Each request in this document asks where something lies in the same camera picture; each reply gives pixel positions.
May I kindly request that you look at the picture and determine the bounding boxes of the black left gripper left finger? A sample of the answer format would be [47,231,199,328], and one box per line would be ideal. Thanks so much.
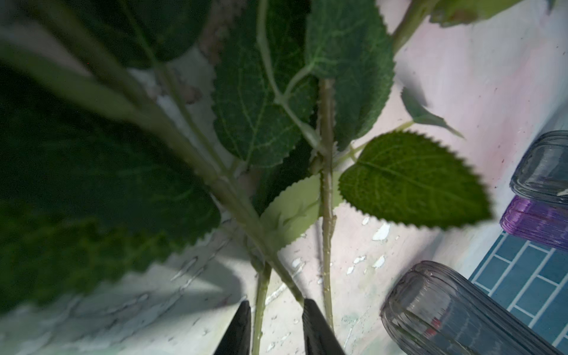
[214,300,251,355]

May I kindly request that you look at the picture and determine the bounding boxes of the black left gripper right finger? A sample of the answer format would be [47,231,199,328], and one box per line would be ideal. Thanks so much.
[303,299,345,355]

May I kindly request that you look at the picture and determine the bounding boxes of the dark smoky glass vase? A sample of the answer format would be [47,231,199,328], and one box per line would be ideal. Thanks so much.
[380,260,559,354]

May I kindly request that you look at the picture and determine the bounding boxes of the purple blue ribbed glass vase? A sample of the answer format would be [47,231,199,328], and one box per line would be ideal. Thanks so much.
[500,196,567,251]

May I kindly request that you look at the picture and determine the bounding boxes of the pink glass vase with twine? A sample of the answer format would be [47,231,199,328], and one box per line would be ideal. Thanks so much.
[510,130,567,208]

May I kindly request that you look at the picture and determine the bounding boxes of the bunch of roses on table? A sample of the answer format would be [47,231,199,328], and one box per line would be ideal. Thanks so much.
[0,0,525,355]

